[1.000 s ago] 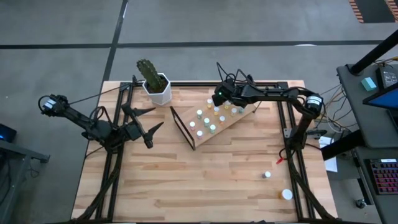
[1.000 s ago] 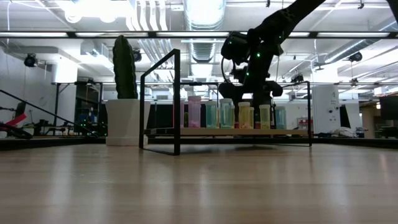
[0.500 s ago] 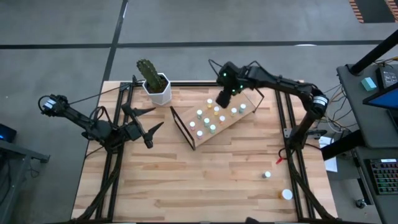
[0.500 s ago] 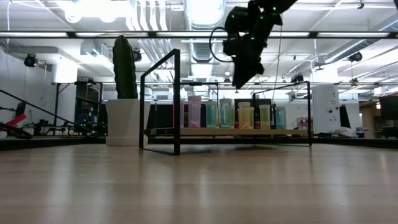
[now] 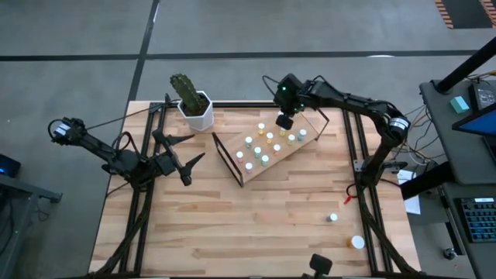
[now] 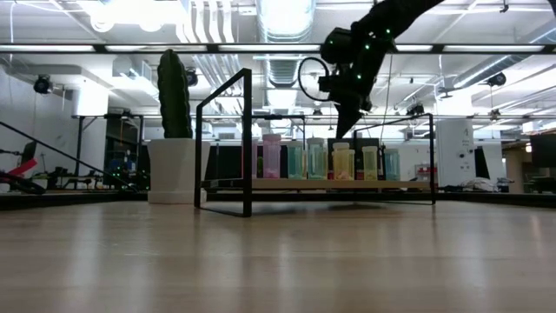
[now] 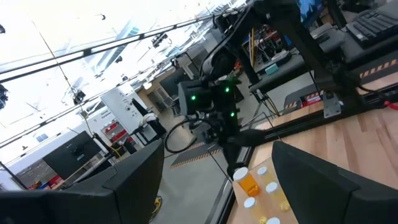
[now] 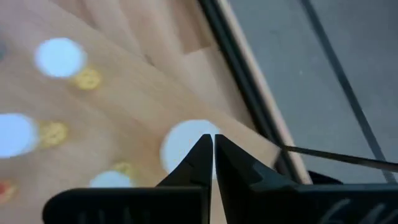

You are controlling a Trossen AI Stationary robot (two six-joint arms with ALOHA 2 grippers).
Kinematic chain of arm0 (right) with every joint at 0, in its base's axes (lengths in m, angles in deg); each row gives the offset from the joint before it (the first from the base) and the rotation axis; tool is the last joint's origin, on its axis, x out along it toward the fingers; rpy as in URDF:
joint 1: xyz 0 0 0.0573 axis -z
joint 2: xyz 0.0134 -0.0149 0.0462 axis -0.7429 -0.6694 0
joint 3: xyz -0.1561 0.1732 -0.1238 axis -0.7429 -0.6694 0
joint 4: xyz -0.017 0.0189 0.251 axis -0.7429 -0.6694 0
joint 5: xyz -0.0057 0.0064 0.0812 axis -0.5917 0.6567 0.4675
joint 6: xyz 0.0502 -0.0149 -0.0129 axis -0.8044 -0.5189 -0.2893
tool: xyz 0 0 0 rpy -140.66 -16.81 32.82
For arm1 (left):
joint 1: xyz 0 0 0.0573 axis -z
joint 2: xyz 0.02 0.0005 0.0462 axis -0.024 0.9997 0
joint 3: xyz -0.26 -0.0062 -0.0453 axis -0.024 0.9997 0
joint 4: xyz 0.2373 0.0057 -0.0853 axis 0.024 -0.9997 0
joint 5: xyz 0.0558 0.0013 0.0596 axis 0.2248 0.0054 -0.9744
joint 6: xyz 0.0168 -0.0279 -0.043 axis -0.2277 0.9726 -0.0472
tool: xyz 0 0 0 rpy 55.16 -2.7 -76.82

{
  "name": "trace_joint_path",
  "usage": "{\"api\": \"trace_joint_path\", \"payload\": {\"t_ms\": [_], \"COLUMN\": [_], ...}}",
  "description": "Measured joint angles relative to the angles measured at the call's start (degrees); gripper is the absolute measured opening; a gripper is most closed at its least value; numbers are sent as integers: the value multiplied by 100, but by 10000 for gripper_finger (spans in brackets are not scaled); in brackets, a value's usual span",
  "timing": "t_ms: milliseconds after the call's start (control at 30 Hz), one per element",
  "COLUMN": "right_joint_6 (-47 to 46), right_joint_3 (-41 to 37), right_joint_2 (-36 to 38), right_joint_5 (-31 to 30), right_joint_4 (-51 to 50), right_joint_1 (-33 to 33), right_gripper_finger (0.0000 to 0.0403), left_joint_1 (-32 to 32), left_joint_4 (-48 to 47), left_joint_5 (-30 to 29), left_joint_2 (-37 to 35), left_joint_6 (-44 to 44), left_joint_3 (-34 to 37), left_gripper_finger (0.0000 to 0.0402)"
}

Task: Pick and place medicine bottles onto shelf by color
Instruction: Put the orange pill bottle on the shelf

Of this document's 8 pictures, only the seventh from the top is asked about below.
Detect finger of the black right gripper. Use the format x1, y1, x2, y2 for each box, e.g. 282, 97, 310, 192
236, 128, 266, 147
223, 144, 246, 177

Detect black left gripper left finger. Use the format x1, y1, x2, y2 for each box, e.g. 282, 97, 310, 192
0, 139, 165, 224

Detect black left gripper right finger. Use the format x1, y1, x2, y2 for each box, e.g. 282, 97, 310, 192
272, 140, 398, 224

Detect large amber pill bottle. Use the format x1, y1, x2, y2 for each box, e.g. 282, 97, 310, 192
232, 166, 261, 198

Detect small yellow pill bottle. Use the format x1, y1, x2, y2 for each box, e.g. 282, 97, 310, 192
257, 166, 276, 186

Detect yellow pill bottle yellow pills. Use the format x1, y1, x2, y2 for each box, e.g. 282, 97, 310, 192
265, 181, 292, 213

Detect small translucent pill bottle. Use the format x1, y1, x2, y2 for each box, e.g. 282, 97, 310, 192
243, 197, 269, 224

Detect black hazard-striped floor mat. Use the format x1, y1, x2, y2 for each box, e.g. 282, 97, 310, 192
170, 141, 223, 170

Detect black monitor on stand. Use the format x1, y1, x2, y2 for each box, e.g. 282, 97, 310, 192
42, 130, 103, 180

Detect small teal box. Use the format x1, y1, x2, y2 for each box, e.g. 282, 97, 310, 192
264, 63, 280, 76

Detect black wheeled cart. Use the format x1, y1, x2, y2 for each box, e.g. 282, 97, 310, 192
133, 118, 168, 147

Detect white cloth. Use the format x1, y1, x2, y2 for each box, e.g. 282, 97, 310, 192
141, 112, 159, 124

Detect red storage bins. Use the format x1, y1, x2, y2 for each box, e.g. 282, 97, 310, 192
104, 121, 129, 144

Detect black hazard-striped platform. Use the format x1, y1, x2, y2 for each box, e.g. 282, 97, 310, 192
282, 57, 398, 110

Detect white equipment cabinet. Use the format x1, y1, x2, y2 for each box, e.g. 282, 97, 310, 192
101, 86, 147, 138

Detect black hanging ceiling spotlight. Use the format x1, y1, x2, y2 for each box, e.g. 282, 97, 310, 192
73, 90, 87, 106

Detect monitor with blue screen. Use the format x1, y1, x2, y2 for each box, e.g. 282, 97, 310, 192
298, 0, 325, 20

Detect black keyboard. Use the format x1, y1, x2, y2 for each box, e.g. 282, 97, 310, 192
345, 1, 398, 48

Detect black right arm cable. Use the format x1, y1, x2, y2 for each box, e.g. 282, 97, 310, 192
164, 119, 208, 154

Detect silver metal bracket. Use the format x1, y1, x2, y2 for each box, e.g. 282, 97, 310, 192
322, 91, 342, 119

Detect thin hanging ceiling cable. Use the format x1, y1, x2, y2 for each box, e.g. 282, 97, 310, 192
32, 21, 95, 147

